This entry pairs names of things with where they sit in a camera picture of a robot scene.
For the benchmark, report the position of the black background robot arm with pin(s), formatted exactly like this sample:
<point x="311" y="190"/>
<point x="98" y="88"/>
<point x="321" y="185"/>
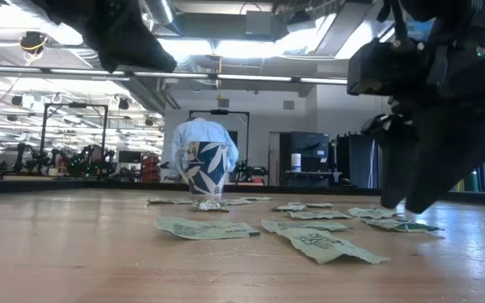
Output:
<point x="251" y="171"/>
<point x="86" y="162"/>
<point x="21" y="155"/>

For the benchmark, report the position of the black metal station frame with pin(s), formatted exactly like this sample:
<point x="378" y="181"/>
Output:
<point x="74" y="105"/>
<point x="219" y="112"/>

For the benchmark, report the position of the red storage rack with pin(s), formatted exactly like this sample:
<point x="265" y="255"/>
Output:
<point x="150" y="168"/>

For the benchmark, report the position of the person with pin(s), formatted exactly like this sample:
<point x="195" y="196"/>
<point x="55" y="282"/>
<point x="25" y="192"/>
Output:
<point x="200" y="130"/>

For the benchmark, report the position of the dark panel cabinet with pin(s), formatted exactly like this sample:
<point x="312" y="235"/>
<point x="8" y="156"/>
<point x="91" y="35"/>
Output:
<point x="352" y="160"/>

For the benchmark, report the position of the blue white leaf mug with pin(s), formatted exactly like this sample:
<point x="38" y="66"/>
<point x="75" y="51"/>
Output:
<point x="204" y="168"/>

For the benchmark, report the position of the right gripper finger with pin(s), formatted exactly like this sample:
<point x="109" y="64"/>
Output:
<point x="396" y="160"/>
<point x="457" y="143"/>

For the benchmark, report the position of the green white sweetener packet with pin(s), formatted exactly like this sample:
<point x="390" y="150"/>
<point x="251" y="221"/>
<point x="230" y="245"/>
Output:
<point x="371" y="212"/>
<point x="305" y="226"/>
<point x="331" y="248"/>
<point x="289" y="207"/>
<point x="206" y="229"/>
<point x="320" y="205"/>
<point x="257" y="198"/>
<point x="318" y="215"/>

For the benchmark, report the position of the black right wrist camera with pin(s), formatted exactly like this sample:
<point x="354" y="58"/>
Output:
<point x="381" y="67"/>

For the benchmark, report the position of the black cabinet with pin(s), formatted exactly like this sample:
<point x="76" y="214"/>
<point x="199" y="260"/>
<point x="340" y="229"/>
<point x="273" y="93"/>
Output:
<point x="310" y="147"/>

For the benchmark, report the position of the black overhead camera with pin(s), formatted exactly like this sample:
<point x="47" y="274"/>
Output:
<point x="33" y="42"/>

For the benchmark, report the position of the silver overhead rig bar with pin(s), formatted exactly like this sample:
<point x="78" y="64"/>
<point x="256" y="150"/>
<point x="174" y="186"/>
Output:
<point x="78" y="72"/>

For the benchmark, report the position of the dark green bottle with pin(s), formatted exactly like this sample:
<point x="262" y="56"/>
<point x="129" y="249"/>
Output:
<point x="472" y="183"/>

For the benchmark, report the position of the white cylindrical container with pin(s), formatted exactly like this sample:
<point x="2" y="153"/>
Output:
<point x="296" y="162"/>

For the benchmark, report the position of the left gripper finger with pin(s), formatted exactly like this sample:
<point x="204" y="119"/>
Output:
<point x="137" y="54"/>

